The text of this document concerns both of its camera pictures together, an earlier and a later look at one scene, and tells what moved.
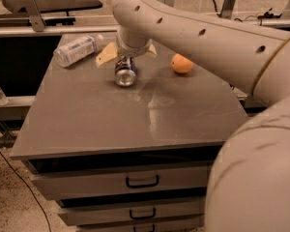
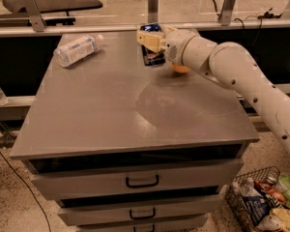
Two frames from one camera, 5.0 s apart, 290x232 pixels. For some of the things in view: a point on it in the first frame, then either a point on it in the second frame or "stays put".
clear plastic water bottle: [73, 50] stays put
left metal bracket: [27, 0] stays put
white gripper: [132, 51] -> [172, 46]
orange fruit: [181, 65] stays put
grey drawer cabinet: [128, 159] stays put
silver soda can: [126, 72] -> [152, 57]
